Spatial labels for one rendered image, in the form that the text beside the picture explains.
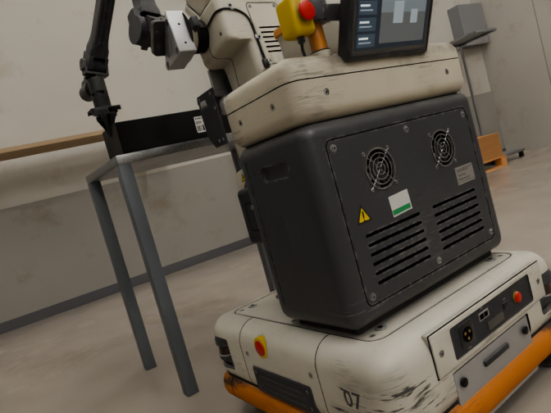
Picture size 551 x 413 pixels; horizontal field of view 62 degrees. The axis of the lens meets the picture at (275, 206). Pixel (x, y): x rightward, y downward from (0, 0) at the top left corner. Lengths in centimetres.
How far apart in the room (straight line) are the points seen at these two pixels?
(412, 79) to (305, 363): 64
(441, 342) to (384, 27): 61
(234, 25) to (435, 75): 50
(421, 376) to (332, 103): 51
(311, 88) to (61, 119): 345
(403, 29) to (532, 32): 592
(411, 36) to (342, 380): 70
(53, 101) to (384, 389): 373
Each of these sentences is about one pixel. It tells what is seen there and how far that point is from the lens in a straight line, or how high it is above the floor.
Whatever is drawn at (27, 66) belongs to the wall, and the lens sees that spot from 427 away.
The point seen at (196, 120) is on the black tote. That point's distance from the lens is 174.
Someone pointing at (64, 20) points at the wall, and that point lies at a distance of 443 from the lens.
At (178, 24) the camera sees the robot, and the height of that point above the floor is 104.
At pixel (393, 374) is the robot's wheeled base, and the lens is 83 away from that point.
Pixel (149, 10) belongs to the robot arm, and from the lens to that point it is 142.
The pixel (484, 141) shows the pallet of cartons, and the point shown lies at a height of 33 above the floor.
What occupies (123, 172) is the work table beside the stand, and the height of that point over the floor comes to 74.
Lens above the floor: 62
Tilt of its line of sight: 4 degrees down
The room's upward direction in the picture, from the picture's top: 16 degrees counter-clockwise
